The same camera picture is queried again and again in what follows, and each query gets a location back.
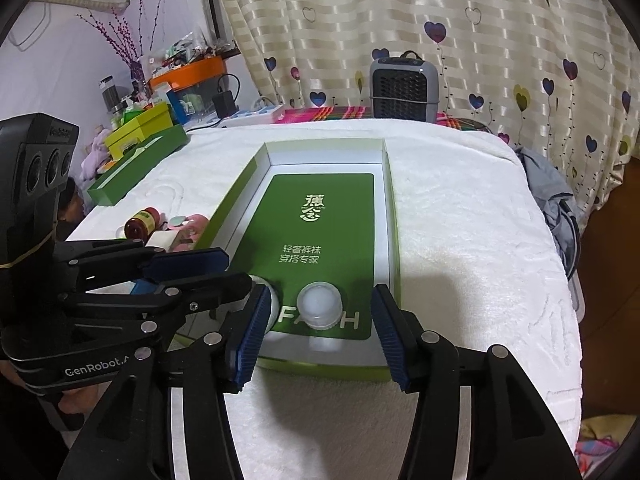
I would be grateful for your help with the brown bottle with red cap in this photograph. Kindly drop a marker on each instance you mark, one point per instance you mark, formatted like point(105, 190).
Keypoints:
point(140, 224)

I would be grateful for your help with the white suction hook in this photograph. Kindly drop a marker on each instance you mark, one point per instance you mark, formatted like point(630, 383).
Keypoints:
point(271, 305)

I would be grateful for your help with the grey clothing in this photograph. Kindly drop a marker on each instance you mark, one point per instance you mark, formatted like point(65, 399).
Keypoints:
point(547, 185)

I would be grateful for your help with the white blue power strip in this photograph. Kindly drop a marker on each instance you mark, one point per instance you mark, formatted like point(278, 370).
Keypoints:
point(252, 116)

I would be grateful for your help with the pink clip with oval pad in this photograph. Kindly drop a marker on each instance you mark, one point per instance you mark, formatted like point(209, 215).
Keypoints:
point(187, 221)

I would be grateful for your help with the lilac cloth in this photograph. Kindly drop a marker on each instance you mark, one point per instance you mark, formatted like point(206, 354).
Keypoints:
point(95, 155)

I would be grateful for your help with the colourful plaid cloth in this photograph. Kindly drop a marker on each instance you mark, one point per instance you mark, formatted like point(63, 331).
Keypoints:
point(330, 112)

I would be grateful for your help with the heart print curtain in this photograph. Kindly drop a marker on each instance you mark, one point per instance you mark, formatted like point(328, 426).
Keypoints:
point(450, 20)

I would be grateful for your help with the person's left hand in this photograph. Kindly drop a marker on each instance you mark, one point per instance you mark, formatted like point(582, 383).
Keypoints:
point(70, 412)

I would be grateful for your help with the white charger plug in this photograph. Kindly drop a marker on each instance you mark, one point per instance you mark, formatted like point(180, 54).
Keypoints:
point(162, 240)

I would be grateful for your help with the white wall rod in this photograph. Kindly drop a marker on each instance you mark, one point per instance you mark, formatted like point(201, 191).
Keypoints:
point(85, 5)

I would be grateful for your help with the blender bottle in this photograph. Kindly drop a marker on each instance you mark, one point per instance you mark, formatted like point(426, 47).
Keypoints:
point(110, 95)

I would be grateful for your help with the yellow-green cardboard box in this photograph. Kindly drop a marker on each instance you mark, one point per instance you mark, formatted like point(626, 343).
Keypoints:
point(140, 127)

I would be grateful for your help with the purple decorative branches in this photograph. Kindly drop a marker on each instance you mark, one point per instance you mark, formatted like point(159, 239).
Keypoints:
point(122, 35)

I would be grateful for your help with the green cardboard box lid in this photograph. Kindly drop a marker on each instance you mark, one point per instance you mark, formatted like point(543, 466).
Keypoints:
point(135, 175)

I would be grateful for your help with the green cardboard box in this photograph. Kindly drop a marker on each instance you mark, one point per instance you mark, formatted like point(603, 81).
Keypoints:
point(325, 200)

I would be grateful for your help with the pile of small packages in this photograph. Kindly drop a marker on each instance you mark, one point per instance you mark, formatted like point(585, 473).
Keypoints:
point(190, 50)

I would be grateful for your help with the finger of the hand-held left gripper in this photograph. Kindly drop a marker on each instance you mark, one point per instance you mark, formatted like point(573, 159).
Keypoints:
point(190, 262)
point(215, 292)

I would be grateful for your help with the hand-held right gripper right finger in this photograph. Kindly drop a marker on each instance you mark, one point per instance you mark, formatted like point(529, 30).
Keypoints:
point(391, 340)

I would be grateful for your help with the orange rimmed plastic tub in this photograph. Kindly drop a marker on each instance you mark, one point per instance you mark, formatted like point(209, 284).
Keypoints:
point(190, 72)

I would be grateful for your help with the small white plastic bottle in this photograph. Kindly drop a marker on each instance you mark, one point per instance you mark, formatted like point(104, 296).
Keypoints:
point(320, 310)

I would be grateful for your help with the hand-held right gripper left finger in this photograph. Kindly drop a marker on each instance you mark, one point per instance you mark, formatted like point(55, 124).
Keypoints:
point(251, 332)

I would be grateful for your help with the grey fan heater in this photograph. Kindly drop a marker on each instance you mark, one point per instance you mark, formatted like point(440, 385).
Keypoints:
point(402, 90)

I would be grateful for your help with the pink floral cloth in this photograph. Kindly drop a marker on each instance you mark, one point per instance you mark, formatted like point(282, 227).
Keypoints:
point(597, 447)

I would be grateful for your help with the black power adapter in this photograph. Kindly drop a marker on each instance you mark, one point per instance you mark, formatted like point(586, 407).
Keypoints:
point(225, 104)

